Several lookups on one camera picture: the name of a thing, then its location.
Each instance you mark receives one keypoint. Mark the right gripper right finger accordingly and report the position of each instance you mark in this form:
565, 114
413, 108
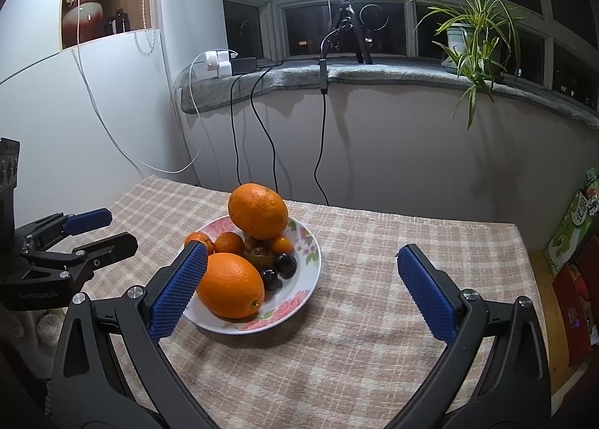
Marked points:
493, 372

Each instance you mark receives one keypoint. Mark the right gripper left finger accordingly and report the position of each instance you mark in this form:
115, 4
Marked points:
89, 388

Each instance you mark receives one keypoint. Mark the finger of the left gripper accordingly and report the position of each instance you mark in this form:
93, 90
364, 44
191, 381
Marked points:
100, 250
84, 220

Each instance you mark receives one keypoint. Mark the small mandarin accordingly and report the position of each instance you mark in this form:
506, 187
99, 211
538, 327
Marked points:
229, 242
201, 237

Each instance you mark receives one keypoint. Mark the large orange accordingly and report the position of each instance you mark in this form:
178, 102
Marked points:
231, 287

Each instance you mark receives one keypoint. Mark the green-brown plum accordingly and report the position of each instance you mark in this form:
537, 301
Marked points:
258, 253

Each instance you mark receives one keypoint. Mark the white floral plate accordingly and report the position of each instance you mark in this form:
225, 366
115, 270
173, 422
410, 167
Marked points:
280, 304

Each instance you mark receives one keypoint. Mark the dark plum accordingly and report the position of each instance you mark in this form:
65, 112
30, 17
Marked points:
270, 279
285, 265

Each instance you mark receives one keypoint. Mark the tiny orange kumquat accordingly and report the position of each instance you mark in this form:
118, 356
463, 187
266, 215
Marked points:
281, 245

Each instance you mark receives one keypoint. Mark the red box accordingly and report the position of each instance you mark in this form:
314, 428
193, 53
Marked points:
576, 290

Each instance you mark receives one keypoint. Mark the plaid tablecloth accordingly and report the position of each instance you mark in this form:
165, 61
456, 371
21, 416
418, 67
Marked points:
356, 352

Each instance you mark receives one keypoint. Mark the green snack box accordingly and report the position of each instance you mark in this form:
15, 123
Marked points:
575, 224

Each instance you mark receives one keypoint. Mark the white power adapters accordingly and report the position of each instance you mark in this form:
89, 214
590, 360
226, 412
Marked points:
219, 61

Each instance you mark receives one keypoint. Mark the black power brick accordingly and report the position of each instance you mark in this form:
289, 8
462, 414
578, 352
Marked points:
243, 65

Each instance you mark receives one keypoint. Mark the grey sill mat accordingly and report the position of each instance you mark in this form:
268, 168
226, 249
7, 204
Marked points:
209, 94

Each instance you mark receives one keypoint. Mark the spider plant in pot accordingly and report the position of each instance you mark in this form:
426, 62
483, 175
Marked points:
486, 36

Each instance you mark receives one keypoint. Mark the ring light tripod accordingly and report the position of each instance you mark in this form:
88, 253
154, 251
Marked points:
344, 21

